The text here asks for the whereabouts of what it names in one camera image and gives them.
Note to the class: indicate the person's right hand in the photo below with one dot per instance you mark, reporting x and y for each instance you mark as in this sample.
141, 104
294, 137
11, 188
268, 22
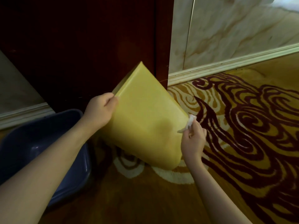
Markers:
192, 143

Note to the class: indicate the person's left hand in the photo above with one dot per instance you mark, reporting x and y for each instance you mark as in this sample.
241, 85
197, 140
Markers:
98, 111

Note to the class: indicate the person's left thumb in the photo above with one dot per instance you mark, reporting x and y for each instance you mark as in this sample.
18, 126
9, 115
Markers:
111, 101

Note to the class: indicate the person's right fingers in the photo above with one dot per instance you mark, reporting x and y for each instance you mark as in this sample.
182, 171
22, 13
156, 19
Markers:
197, 129

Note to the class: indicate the white tissue wad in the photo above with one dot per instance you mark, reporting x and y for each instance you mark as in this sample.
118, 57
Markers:
188, 123

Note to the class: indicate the yellow plastic trash bin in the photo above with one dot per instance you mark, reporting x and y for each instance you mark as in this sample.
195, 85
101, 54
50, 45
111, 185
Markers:
147, 118

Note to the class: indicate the person's left forearm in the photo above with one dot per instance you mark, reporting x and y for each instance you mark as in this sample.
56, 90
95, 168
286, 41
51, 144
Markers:
39, 177

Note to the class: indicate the person's right forearm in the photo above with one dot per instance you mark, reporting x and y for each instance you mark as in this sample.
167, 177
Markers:
216, 195

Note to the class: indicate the yellow swirl patterned carpet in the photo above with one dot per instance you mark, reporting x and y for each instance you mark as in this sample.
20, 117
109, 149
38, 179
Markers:
210, 149

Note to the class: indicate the dark red wooden cabinet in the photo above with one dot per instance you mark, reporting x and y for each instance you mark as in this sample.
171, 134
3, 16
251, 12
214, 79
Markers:
88, 44

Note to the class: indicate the white baseboard moulding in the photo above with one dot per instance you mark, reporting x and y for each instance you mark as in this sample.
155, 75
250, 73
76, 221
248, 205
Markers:
23, 114
231, 63

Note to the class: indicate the blue plastic basin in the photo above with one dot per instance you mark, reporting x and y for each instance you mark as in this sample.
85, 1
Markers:
37, 149

